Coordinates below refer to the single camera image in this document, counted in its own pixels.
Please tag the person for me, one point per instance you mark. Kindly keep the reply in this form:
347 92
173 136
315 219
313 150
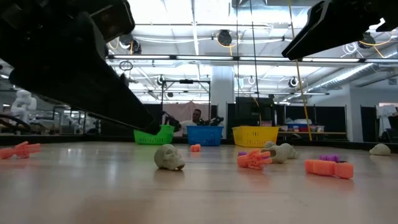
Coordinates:
194 119

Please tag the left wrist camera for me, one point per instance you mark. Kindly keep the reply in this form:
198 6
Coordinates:
118 18

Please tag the black overhead camera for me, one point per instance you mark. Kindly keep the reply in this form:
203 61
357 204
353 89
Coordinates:
224 37

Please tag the white humanoid robot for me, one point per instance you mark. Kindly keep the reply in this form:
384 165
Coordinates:
23 105

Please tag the orange plastic Halloween figure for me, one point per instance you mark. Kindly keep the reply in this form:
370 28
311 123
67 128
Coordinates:
329 168
195 147
253 159
20 150

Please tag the yellow plastic basket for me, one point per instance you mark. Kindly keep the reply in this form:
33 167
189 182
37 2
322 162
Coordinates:
255 137

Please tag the background table with containers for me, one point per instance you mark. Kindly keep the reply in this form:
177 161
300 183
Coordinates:
326 132

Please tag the blue plastic basket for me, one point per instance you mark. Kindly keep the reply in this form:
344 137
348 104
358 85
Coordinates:
205 135

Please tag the purple plastic Halloween figure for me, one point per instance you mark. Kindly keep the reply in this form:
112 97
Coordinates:
242 153
329 157

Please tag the black background gantry frame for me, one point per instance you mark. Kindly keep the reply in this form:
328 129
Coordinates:
186 81

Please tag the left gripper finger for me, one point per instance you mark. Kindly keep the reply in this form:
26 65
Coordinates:
93 90
118 121

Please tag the beige plastic skull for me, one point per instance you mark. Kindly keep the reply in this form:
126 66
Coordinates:
269 144
169 157
281 153
380 149

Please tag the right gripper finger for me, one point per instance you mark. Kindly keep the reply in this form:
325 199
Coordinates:
329 28

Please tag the green plastic basket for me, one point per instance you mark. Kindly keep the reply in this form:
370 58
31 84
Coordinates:
163 138

